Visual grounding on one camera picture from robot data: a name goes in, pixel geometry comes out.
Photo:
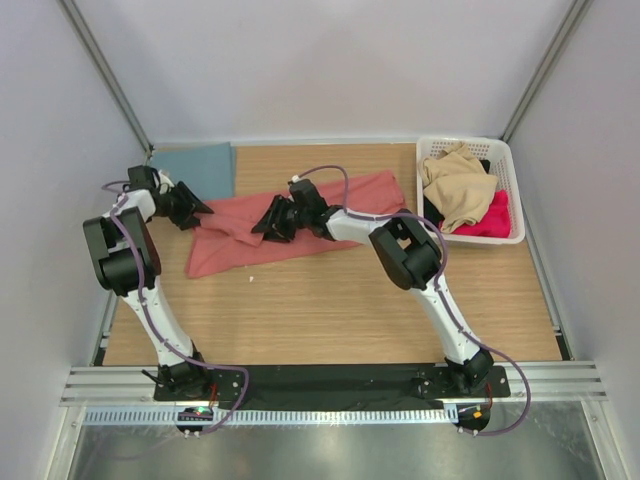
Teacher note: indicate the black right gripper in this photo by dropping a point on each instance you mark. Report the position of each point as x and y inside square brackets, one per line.
[273, 215]

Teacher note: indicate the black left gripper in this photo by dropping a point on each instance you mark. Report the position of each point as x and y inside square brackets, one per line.
[189, 203]

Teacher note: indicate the salmon red t-shirt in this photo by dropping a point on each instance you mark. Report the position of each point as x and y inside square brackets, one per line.
[224, 239]

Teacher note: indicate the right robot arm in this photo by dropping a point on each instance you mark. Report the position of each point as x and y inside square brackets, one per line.
[409, 256]

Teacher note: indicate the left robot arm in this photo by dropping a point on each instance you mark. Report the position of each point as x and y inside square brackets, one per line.
[126, 263]

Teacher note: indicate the folded blue-grey t-shirt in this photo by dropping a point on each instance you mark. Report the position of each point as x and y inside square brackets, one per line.
[208, 171]

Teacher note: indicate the black garment in basket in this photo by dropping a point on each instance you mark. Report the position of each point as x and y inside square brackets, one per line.
[432, 212]

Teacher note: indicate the beige t-shirt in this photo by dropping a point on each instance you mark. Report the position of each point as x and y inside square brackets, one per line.
[457, 190]

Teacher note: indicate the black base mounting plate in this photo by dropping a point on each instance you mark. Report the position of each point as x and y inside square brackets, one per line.
[334, 388]

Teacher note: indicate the magenta pink t-shirt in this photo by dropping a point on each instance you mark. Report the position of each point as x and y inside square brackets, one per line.
[496, 222]

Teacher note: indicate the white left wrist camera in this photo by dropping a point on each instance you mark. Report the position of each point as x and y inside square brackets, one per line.
[162, 181]

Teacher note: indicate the perforated cable duct strip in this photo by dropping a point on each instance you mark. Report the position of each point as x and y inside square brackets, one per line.
[196, 416]

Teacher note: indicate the left aluminium frame post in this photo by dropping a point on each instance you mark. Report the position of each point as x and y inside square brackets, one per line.
[90, 44]

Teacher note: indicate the aluminium frame post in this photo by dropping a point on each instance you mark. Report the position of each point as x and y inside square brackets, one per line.
[90, 44]
[553, 53]

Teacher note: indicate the aluminium front rail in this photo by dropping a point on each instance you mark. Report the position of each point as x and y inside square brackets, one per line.
[548, 381]

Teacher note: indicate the right aluminium frame post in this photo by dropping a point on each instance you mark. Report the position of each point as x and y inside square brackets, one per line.
[553, 53]

